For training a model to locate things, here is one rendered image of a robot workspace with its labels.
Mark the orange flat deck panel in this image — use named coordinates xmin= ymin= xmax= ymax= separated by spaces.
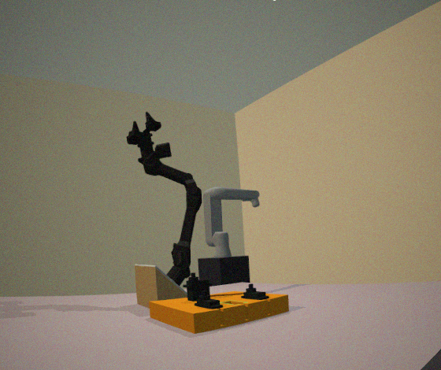
xmin=149 ymin=284 xmax=289 ymax=334

